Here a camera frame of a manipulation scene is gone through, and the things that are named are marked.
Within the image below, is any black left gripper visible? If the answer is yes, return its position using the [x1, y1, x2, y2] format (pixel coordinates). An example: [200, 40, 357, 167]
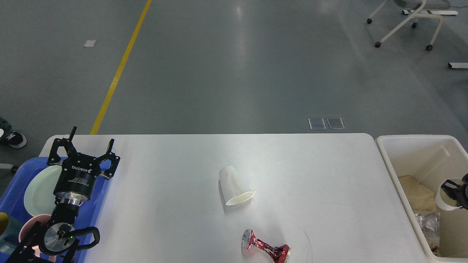
[47, 126, 120, 202]

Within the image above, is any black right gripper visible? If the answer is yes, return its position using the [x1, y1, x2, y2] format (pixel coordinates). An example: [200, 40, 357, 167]
[440, 174, 468, 209]

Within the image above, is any white paper cup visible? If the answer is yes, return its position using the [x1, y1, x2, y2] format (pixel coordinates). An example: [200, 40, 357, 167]
[219, 166, 256, 206]
[435, 178, 463, 211]

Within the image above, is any brown paper bag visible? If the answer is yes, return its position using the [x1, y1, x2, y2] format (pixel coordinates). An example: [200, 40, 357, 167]
[398, 175, 437, 213]

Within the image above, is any aluminium foil tray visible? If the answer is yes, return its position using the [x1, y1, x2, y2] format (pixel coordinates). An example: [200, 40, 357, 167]
[414, 211, 440, 252]

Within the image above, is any light green plate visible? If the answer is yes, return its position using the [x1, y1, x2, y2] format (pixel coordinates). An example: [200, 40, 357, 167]
[23, 165, 62, 217]

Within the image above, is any pink mug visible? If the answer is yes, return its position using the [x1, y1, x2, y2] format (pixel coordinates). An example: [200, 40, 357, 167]
[18, 214, 51, 257]

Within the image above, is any dark teal mug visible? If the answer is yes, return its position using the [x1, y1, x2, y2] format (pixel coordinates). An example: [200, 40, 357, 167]
[0, 212, 23, 255]

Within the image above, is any crushed red can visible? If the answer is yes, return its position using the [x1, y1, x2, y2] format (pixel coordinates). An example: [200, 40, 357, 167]
[241, 229, 291, 263]

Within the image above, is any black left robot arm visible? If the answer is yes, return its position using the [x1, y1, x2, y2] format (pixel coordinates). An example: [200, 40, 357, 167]
[7, 127, 121, 263]

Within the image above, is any beige plastic bin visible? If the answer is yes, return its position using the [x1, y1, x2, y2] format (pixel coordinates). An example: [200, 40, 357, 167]
[376, 135, 468, 263]

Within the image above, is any person in jeans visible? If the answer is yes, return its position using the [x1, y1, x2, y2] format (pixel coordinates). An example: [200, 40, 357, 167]
[0, 117, 28, 149]

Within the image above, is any white chair base left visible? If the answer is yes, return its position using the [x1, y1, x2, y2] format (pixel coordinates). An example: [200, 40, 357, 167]
[0, 163, 19, 174]

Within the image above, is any blue plastic tray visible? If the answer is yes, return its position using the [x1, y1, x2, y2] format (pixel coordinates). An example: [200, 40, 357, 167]
[0, 157, 114, 262]

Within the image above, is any white table foot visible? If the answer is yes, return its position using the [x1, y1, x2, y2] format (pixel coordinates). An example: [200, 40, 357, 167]
[448, 62, 468, 69]

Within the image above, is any right floor outlet cover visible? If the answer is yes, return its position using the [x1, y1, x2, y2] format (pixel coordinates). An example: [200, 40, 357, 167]
[327, 118, 346, 130]

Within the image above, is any floor outlet cover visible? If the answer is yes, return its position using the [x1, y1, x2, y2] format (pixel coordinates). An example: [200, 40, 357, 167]
[308, 118, 327, 130]
[327, 118, 346, 130]

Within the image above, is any left floor outlet cover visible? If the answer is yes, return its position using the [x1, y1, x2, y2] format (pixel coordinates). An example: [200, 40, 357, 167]
[308, 118, 327, 130]

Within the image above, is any white office chair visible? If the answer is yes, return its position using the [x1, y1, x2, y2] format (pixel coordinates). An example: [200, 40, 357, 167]
[374, 0, 452, 51]

